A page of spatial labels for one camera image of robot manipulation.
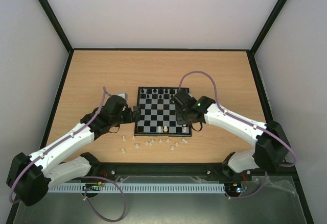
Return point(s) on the light blue slotted cable duct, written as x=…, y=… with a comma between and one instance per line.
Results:
x=140, y=188

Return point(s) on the black and silver chessboard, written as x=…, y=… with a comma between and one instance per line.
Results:
x=158, y=112

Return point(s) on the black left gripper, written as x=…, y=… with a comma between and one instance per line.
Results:
x=130, y=119

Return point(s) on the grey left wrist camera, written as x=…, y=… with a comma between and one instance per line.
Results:
x=123, y=95

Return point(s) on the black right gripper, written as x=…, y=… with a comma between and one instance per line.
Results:
x=180, y=111

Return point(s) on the black aluminium frame rail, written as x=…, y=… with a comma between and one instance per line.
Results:
x=212, y=171

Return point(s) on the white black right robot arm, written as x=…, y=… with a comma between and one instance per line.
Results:
x=268, y=140

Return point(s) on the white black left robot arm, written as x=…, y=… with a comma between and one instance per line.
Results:
x=31, y=176

